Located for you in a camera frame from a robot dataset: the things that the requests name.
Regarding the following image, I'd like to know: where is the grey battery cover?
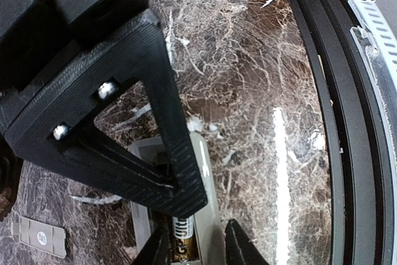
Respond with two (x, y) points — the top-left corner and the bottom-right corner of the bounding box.
(11, 217), (67, 259)

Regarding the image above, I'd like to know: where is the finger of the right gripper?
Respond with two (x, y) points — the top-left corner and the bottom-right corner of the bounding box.
(4, 9), (196, 210)

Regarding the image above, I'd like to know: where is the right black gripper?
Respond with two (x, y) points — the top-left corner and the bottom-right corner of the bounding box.
(1, 0), (149, 92)

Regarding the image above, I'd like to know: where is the black front rail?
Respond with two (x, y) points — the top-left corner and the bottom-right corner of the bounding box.
(288, 0), (396, 264)

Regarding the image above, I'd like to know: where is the gold grey AAA battery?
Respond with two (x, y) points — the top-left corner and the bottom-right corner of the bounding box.
(171, 215), (198, 262)

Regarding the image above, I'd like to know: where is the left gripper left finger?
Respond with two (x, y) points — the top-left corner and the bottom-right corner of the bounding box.
(132, 226), (171, 265)

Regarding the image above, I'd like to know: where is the grey remote control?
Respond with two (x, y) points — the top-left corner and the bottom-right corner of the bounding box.
(130, 132), (226, 264)

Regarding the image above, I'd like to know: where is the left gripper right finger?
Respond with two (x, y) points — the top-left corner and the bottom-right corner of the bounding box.
(225, 219), (269, 265)

